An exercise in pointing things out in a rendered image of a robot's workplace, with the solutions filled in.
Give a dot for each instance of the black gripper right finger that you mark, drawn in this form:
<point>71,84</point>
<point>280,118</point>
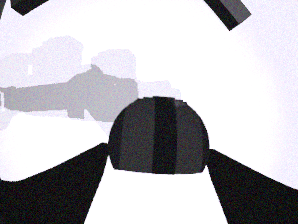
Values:
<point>248,197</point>

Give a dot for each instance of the dark grey unit with label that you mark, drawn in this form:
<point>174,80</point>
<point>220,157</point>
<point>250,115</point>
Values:
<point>160,135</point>

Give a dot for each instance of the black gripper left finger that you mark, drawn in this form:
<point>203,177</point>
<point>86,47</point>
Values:
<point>61,195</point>

